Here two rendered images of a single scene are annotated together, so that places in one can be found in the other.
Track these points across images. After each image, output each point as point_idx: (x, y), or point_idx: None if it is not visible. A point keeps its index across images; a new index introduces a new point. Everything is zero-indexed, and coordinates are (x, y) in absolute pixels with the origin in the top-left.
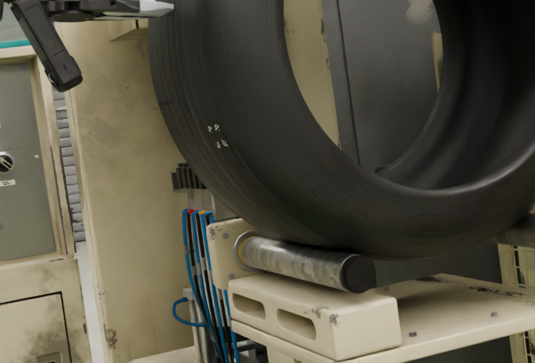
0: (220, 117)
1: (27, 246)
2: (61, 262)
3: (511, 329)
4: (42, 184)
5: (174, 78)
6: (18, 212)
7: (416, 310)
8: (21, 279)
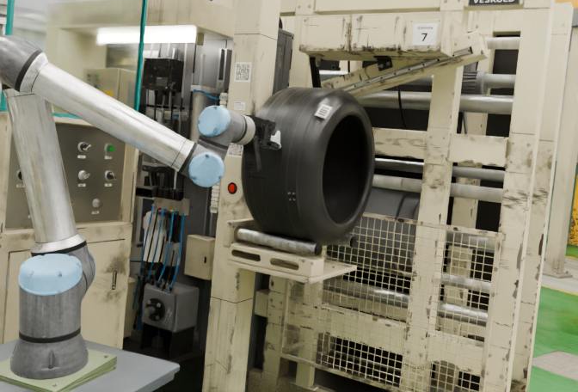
0: (298, 191)
1: (109, 215)
2: (127, 225)
3: (341, 272)
4: (120, 187)
5: (272, 171)
6: (109, 199)
7: None
8: (112, 231)
